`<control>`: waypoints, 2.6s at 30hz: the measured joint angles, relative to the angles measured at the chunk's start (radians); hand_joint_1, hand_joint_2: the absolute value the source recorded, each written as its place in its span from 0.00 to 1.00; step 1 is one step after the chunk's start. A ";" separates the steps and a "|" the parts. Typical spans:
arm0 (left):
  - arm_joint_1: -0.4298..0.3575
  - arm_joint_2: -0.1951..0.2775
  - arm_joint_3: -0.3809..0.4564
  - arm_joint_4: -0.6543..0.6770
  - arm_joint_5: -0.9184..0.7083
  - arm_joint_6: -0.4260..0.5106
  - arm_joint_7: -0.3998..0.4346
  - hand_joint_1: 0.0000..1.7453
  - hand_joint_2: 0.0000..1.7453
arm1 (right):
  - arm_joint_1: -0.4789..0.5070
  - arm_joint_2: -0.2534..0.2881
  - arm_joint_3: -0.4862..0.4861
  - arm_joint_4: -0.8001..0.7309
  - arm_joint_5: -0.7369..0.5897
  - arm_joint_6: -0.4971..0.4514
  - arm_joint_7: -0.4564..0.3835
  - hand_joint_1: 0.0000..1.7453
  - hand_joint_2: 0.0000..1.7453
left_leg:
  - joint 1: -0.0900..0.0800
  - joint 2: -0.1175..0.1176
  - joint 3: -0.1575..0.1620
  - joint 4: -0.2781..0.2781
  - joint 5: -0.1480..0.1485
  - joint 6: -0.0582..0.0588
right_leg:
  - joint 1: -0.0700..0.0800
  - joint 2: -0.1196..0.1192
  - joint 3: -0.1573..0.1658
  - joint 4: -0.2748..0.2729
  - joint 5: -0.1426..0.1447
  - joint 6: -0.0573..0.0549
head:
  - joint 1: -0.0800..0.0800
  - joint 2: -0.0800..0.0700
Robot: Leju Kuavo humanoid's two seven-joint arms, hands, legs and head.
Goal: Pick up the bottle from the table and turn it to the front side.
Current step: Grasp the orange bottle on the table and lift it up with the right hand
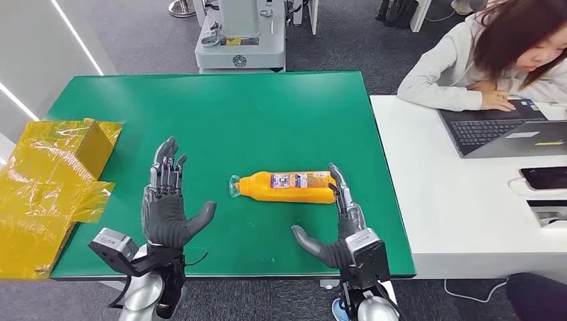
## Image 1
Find blue shoe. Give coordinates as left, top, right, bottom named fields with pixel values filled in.
left=332, top=298, right=352, bottom=321

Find white charging cable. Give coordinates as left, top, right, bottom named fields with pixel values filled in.
left=507, top=177, right=567, bottom=199

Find white upright panel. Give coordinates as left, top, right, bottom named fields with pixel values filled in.
left=292, top=0, right=320, bottom=36

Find person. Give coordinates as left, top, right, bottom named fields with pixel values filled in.
left=396, top=0, right=567, bottom=113

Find chrome stand base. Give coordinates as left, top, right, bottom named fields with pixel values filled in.
left=167, top=0, right=197, bottom=19

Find yellow taped cardboard box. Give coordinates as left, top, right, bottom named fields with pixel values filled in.
left=0, top=118, right=124, bottom=281

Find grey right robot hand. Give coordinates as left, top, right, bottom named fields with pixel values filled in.
left=291, top=163, right=368, bottom=271

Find white floor cable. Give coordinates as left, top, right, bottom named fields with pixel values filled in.
left=443, top=279, right=509, bottom=305

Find white furniture post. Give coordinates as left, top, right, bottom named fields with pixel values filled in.
left=409, top=0, right=433, bottom=34

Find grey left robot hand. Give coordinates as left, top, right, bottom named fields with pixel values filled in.
left=140, top=136, right=218, bottom=249

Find white desktop device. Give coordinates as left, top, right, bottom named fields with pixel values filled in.
left=526, top=199, right=567, bottom=229

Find black boots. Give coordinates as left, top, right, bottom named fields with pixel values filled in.
left=375, top=0, right=420, bottom=30

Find orange detergent bottle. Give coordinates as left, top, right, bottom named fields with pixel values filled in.
left=228, top=171, right=338, bottom=205

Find green table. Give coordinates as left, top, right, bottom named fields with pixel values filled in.
left=44, top=71, right=417, bottom=282

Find grey laptop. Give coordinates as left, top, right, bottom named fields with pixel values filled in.
left=438, top=98, right=567, bottom=159

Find white desk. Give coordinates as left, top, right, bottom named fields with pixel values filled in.
left=370, top=94, right=567, bottom=282

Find black smartphone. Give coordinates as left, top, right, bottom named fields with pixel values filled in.
left=519, top=166, right=567, bottom=192

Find dark rounded seat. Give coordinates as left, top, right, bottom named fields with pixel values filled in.
left=505, top=272, right=567, bottom=321

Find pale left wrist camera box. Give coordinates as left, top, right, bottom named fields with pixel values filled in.
left=88, top=227, right=140, bottom=276

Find white machine base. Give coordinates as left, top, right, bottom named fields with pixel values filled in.
left=193, top=0, right=288, bottom=74

